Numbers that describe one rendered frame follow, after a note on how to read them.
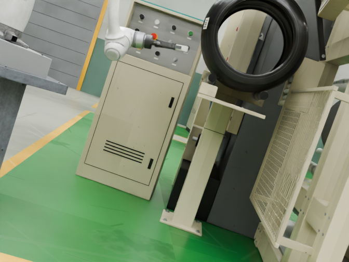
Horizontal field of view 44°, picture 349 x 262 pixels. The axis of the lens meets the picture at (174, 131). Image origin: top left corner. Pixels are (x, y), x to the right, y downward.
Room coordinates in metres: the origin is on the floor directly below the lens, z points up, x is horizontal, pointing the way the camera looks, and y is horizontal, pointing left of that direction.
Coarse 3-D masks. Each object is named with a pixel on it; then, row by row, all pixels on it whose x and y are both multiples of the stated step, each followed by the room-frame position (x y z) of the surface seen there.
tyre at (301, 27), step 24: (240, 0) 2.26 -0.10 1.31; (264, 0) 2.51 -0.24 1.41; (288, 0) 2.27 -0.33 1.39; (216, 24) 2.27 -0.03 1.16; (288, 24) 2.52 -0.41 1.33; (216, 48) 2.27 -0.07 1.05; (288, 48) 2.52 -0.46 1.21; (216, 72) 2.30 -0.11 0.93; (240, 72) 2.26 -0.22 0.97; (288, 72) 2.27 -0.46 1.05
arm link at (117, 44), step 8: (112, 0) 2.19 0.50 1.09; (112, 8) 2.19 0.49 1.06; (112, 16) 2.18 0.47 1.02; (112, 24) 2.19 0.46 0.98; (112, 32) 2.20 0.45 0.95; (120, 32) 2.22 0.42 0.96; (112, 40) 2.20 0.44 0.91; (120, 40) 2.21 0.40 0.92; (128, 40) 2.32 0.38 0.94; (104, 48) 2.21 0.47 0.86; (112, 48) 2.18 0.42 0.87; (120, 48) 2.19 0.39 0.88; (112, 56) 2.20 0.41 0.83; (120, 56) 2.21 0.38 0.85
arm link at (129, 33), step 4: (120, 28) 2.36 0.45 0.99; (124, 28) 2.37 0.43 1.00; (128, 28) 2.38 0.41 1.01; (124, 32) 2.33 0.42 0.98; (128, 32) 2.34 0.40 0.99; (132, 32) 2.36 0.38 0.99; (128, 36) 2.33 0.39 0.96; (132, 36) 2.35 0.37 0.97; (132, 40) 2.35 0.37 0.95; (132, 44) 2.37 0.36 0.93
